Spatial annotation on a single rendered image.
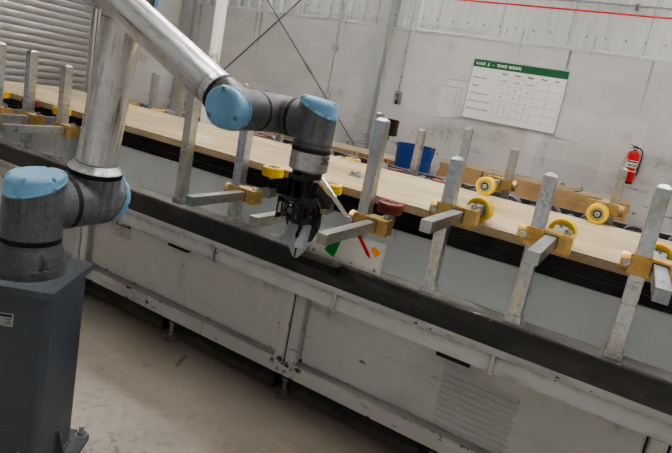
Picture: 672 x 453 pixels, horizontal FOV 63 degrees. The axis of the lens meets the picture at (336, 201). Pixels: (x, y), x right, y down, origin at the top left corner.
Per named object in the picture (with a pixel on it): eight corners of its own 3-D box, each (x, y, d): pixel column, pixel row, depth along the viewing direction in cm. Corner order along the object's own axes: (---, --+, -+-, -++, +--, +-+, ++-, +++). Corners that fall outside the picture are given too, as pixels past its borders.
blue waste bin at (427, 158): (418, 202, 728) (430, 148, 714) (379, 191, 754) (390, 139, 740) (432, 198, 780) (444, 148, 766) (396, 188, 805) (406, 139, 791)
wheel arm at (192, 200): (191, 209, 167) (193, 196, 167) (183, 206, 169) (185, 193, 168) (275, 198, 205) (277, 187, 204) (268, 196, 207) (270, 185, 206)
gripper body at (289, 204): (273, 219, 126) (281, 168, 124) (293, 215, 134) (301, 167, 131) (300, 228, 123) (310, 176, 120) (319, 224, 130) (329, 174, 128)
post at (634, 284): (615, 373, 137) (673, 186, 127) (600, 368, 138) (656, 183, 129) (616, 368, 140) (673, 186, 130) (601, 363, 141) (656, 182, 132)
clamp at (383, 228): (384, 237, 164) (387, 221, 163) (345, 225, 170) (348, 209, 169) (391, 235, 169) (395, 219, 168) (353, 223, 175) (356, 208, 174)
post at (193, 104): (180, 205, 205) (196, 84, 196) (170, 202, 207) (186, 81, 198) (188, 204, 209) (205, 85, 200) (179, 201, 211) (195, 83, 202)
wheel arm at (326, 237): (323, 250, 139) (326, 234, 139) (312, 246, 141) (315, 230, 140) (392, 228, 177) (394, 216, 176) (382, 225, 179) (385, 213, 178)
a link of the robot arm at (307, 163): (304, 147, 132) (339, 156, 127) (301, 167, 133) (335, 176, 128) (284, 147, 124) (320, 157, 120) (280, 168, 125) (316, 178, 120)
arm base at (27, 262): (46, 287, 140) (49, 250, 138) (-30, 274, 139) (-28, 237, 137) (79, 264, 158) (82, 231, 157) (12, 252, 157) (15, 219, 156)
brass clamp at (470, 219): (472, 229, 150) (476, 211, 149) (426, 216, 156) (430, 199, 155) (478, 226, 156) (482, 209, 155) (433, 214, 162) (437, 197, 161)
